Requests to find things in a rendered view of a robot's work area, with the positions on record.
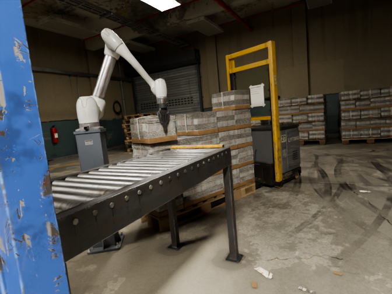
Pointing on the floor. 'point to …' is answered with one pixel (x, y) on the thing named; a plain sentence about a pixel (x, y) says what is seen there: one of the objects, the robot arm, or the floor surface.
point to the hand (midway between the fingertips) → (164, 127)
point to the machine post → (24, 173)
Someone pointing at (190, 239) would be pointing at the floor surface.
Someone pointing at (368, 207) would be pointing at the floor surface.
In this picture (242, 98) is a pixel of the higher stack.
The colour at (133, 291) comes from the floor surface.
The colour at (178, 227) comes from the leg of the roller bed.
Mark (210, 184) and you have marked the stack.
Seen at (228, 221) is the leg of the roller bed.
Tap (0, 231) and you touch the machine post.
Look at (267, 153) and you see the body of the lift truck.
